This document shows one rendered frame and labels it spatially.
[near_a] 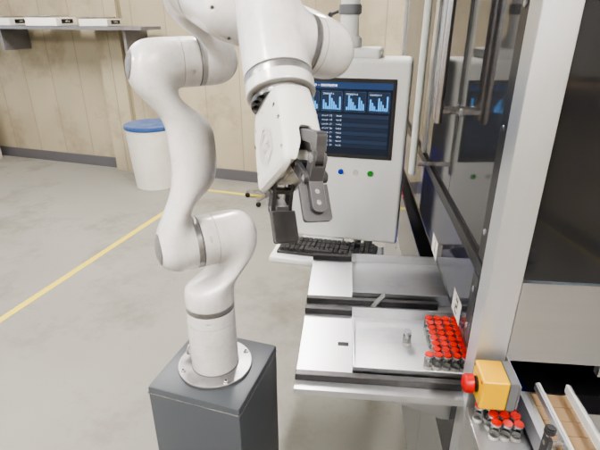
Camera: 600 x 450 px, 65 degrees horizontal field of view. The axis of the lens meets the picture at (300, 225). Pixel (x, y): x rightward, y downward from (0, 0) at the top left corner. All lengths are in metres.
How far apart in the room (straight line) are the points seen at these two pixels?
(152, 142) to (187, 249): 4.02
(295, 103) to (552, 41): 0.51
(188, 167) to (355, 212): 1.12
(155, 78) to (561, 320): 0.95
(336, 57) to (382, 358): 0.86
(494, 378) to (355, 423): 1.34
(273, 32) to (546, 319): 0.81
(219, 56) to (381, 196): 1.14
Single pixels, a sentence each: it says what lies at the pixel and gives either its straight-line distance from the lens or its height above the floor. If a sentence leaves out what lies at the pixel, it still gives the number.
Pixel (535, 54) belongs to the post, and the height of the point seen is 1.64.
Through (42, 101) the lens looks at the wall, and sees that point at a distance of 6.66.
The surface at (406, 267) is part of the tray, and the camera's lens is 1.72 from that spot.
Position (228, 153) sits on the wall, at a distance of 5.31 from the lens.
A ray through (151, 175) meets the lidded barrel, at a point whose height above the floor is 0.17.
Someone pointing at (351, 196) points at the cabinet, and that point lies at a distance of 1.99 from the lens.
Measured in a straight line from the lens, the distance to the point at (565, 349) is 1.18.
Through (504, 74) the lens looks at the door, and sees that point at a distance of 1.06.
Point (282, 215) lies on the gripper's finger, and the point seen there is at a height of 1.48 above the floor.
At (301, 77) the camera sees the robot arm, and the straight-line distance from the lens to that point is 0.56.
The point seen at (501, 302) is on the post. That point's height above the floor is 1.16.
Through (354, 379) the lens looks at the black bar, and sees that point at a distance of 1.21.
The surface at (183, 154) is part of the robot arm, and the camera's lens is 1.02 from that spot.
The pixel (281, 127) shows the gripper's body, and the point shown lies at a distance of 0.51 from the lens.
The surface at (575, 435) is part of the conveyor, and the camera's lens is 1.17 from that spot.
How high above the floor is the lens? 1.70
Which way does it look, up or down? 24 degrees down
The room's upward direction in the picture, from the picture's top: straight up
